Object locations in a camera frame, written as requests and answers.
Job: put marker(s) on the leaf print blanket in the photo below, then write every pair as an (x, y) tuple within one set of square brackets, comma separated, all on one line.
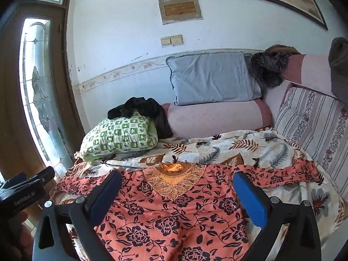
[(231, 149)]

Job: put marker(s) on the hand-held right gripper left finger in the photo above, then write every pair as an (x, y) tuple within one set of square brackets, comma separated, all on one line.
[(104, 195)]

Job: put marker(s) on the person's left hand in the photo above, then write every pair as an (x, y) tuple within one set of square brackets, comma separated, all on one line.
[(19, 236)]

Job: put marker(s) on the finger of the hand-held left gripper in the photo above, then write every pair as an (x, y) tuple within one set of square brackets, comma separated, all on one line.
[(43, 174)]

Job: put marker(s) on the black cloth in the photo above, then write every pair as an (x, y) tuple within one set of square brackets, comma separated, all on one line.
[(144, 106)]

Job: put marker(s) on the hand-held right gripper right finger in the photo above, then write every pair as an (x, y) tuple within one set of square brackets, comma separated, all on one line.
[(250, 198)]

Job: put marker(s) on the wall plaque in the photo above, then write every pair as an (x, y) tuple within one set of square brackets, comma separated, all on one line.
[(180, 9)]

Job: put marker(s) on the blue-grey pillow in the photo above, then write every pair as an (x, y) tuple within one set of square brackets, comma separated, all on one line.
[(212, 78)]

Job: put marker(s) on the green patterned pillow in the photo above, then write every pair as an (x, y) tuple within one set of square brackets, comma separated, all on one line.
[(117, 136)]

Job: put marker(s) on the beige light switch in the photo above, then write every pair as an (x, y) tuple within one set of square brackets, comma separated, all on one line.
[(166, 41), (177, 39)]

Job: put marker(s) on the brown cloth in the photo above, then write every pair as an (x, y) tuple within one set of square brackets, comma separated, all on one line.
[(282, 49)]

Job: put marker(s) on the striped floral cushion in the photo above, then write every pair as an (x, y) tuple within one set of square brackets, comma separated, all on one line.
[(310, 122)]

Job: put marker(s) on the brown stained glass door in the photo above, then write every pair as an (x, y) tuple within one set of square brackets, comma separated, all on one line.
[(11, 87)]

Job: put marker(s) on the pink bolster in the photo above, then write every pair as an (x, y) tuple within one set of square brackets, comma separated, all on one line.
[(212, 119)]

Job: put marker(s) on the floral wall border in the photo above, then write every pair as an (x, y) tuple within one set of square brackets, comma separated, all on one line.
[(122, 70)]

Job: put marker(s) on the orange floral dress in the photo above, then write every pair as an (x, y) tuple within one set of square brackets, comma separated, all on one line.
[(163, 217)]

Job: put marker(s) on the dark grey cloth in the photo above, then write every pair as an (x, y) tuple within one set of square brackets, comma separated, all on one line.
[(339, 65)]

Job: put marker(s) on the dark furry cloth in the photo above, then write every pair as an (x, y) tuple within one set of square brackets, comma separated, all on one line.
[(267, 68)]

